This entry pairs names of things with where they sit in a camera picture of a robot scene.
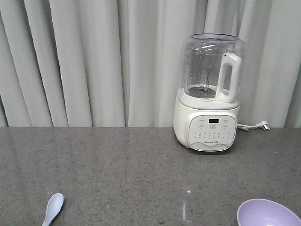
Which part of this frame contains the light blue plastic spoon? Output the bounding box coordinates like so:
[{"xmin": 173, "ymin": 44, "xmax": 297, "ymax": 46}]
[{"xmin": 42, "ymin": 193, "xmax": 64, "ymax": 226}]

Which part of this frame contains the purple plastic bowl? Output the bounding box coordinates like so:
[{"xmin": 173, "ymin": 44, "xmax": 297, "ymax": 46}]
[{"xmin": 237, "ymin": 199, "xmax": 301, "ymax": 226}]

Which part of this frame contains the white blender with clear jar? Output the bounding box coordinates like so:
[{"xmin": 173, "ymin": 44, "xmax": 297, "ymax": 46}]
[{"xmin": 173, "ymin": 33, "xmax": 246, "ymax": 152}]

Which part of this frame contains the grey pleated curtain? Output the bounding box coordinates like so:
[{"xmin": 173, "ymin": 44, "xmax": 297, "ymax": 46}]
[{"xmin": 0, "ymin": 0, "xmax": 301, "ymax": 127}]

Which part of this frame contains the white power cord with plug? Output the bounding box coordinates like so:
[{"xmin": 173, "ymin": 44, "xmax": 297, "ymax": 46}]
[{"xmin": 236, "ymin": 120, "xmax": 271, "ymax": 132}]

